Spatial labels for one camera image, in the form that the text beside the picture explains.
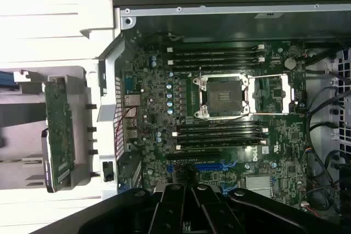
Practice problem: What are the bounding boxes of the blue expansion slot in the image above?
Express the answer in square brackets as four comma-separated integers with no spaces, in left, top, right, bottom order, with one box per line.
[166,162,238,173]

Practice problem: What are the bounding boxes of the silver finned chipset heatsink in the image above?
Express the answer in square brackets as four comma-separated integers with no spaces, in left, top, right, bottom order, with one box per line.
[245,175,272,191]

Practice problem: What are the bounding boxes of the black expansion slot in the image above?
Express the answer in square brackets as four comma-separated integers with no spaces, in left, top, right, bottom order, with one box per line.
[165,152,222,161]

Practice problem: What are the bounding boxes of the RAM slot white tabs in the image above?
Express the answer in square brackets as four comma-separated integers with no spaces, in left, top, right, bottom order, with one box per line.
[166,57,266,64]
[172,127,269,138]
[166,45,266,52]

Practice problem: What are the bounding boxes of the RAM slot black tabs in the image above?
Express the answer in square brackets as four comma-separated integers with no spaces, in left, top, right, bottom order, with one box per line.
[177,121,268,132]
[171,63,260,69]
[171,50,260,56]

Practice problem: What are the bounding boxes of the grey parts rack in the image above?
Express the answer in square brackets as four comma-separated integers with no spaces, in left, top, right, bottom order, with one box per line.
[0,65,93,192]

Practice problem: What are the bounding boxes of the green motherboard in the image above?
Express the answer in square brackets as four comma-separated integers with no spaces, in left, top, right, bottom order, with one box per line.
[120,30,310,213]

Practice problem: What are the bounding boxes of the CPU socket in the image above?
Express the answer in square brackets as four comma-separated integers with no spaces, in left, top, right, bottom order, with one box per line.
[191,73,250,119]

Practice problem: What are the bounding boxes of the silver socket cover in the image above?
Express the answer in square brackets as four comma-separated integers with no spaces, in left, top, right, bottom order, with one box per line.
[244,73,296,116]

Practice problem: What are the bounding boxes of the perforated silver disk bay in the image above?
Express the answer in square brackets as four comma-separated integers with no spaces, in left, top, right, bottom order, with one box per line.
[331,47,351,147]

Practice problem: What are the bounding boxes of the black open PC case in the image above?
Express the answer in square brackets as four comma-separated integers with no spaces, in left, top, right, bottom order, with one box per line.
[79,0,351,234]

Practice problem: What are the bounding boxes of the hard disk drive blue label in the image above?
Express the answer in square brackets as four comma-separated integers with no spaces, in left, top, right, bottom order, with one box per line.
[0,71,24,95]

